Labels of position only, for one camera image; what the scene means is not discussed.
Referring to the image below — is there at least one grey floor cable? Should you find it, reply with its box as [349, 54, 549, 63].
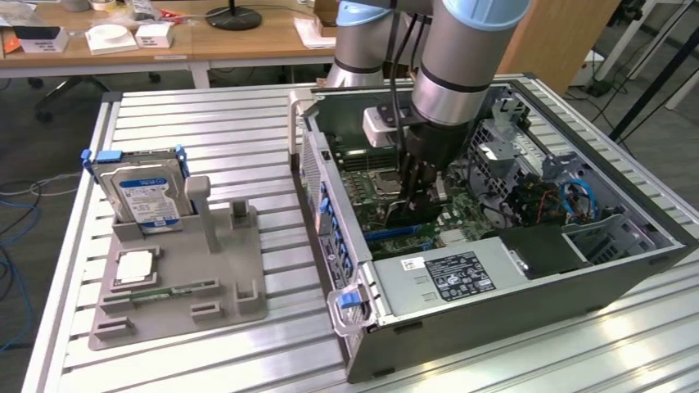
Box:
[0, 170, 84, 198]

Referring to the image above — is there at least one small white cardboard box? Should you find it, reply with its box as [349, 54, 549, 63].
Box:
[134, 23, 176, 48]

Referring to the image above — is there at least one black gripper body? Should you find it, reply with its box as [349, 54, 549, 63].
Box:
[404, 117, 472, 169]

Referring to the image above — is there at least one blue case release latch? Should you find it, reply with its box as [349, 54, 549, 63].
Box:
[336, 291, 365, 311]

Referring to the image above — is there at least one green ram stick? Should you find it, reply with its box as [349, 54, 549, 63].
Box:
[102, 284, 220, 307]

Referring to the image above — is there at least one brown wooden cabinet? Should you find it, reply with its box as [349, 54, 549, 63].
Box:
[493, 0, 624, 96]

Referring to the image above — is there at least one hard disk with blue caddy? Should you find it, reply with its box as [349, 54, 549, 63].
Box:
[80, 143, 189, 235]

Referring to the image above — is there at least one white round holder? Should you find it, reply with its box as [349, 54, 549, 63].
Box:
[82, 23, 140, 56]

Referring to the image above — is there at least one metal cpu socket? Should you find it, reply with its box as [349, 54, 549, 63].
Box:
[369, 169, 406, 194]

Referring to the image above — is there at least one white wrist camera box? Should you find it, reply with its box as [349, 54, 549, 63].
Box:
[360, 105, 418, 148]

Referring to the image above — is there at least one grey power supply unit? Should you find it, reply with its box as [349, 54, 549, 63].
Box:
[372, 236, 535, 319]

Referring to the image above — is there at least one pink and white paper stack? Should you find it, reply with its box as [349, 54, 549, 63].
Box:
[292, 16, 337, 51]

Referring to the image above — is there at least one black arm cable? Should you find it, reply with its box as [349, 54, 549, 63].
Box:
[388, 11, 436, 165]

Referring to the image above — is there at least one wooden desk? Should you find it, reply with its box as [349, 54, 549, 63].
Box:
[0, 0, 340, 79]

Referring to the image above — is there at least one black round lamp base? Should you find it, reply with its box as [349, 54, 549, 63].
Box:
[204, 0, 264, 32]

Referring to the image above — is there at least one blue floor cable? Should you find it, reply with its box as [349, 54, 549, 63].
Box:
[0, 199, 44, 354]

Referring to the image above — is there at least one blue sata wire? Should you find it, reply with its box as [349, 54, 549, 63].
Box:
[557, 177, 603, 225]

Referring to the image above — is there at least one grey plastic parts rack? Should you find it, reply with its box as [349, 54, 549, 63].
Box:
[86, 175, 269, 352]

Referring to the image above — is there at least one silver finned chipset heatsink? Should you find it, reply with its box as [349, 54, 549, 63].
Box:
[434, 228, 466, 246]

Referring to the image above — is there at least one black office chair base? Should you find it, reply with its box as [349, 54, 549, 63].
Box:
[26, 72, 162, 124]

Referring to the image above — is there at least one white box with black top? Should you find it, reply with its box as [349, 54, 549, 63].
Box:
[12, 25, 69, 55]

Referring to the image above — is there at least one dark grey open pc case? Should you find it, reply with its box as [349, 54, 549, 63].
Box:
[286, 72, 699, 384]

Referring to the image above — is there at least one green dell motherboard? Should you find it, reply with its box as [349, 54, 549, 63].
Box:
[326, 134, 498, 255]

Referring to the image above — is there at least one white desk frame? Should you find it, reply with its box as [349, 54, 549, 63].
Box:
[592, 0, 699, 111]

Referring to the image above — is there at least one silver cpu chip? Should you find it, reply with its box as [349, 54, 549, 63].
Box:
[112, 250, 160, 284]

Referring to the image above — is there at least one blue expansion slot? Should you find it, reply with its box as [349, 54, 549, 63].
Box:
[362, 225, 422, 243]

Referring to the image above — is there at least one black slanted pole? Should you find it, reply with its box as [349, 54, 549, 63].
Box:
[607, 0, 699, 143]

